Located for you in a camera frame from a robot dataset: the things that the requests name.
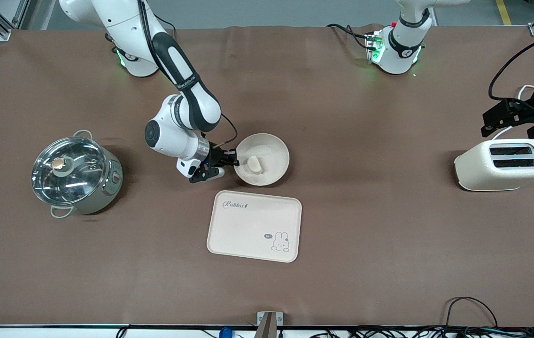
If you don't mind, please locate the white steamed bun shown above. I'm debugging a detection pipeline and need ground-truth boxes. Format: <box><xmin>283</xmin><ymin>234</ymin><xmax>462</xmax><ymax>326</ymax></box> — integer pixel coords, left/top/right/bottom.
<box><xmin>247</xmin><ymin>156</ymin><xmax>266</xmax><ymax>175</ymax></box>

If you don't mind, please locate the round cream plate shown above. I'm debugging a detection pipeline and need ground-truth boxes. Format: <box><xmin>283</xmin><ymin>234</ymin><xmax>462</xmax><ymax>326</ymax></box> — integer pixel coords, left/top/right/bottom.
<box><xmin>233</xmin><ymin>133</ymin><xmax>290</xmax><ymax>187</ymax></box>

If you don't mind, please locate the cream two-slot toaster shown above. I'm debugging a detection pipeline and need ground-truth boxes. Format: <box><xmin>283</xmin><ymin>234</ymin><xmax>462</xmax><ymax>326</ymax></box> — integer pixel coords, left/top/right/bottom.
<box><xmin>454</xmin><ymin>138</ymin><xmax>534</xmax><ymax>192</ymax></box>

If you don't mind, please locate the cream rabbit print tray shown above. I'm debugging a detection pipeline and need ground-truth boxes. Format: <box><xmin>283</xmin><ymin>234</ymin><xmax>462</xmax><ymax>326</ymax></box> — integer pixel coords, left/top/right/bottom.
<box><xmin>206</xmin><ymin>190</ymin><xmax>302</xmax><ymax>263</ymax></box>

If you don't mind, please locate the yellow floor tape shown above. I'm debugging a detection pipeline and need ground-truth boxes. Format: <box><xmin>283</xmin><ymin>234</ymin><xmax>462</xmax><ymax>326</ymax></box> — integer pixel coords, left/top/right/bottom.
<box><xmin>495</xmin><ymin>0</ymin><xmax>513</xmax><ymax>26</ymax></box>

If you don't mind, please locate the pale green electric pot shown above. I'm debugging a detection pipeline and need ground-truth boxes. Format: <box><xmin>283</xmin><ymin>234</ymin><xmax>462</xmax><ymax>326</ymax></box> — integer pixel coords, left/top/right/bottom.
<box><xmin>31</xmin><ymin>130</ymin><xmax>124</xmax><ymax>219</ymax></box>

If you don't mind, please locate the glass pot lid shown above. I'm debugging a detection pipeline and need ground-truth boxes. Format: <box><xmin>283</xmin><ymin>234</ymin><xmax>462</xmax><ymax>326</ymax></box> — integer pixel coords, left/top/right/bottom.
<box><xmin>31</xmin><ymin>137</ymin><xmax>107</xmax><ymax>206</ymax></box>

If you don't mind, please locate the brown table cloth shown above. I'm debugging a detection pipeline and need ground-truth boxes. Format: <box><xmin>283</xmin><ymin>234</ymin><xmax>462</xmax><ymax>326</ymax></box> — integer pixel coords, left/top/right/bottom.
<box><xmin>0</xmin><ymin>23</ymin><xmax>534</xmax><ymax>327</ymax></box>

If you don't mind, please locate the white toaster cable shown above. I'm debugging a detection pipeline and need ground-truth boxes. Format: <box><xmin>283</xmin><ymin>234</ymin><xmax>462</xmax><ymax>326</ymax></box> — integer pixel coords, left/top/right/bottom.
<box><xmin>491</xmin><ymin>84</ymin><xmax>534</xmax><ymax>140</ymax></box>

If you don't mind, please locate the black right base cable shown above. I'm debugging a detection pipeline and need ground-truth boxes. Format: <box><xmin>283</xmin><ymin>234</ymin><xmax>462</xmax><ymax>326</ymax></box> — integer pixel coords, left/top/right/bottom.
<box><xmin>154</xmin><ymin>14</ymin><xmax>176</xmax><ymax>40</ymax></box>

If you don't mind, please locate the black base cable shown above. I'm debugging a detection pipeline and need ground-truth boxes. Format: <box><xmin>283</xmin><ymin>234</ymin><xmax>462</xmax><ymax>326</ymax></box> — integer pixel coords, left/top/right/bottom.
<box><xmin>326</xmin><ymin>23</ymin><xmax>371</xmax><ymax>50</ymax></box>
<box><xmin>154</xmin><ymin>14</ymin><xmax>176</xmax><ymax>40</ymax></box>

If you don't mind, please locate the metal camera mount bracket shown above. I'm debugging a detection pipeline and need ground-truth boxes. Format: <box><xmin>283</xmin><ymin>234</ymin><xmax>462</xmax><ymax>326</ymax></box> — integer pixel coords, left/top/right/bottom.
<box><xmin>256</xmin><ymin>311</ymin><xmax>283</xmax><ymax>338</ymax></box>

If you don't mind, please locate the black left base cable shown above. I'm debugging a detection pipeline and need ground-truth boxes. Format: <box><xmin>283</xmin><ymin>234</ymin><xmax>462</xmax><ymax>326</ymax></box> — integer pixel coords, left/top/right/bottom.
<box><xmin>326</xmin><ymin>23</ymin><xmax>371</xmax><ymax>50</ymax></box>

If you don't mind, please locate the black looped cable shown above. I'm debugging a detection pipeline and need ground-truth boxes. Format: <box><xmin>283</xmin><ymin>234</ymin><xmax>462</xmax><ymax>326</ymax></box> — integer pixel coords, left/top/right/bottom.
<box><xmin>444</xmin><ymin>296</ymin><xmax>499</xmax><ymax>329</ymax></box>

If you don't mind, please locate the black cable bundle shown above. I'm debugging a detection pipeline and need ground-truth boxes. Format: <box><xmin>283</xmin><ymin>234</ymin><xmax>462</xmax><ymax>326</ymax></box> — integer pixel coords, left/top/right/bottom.
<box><xmin>309</xmin><ymin>325</ymin><xmax>534</xmax><ymax>338</ymax></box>

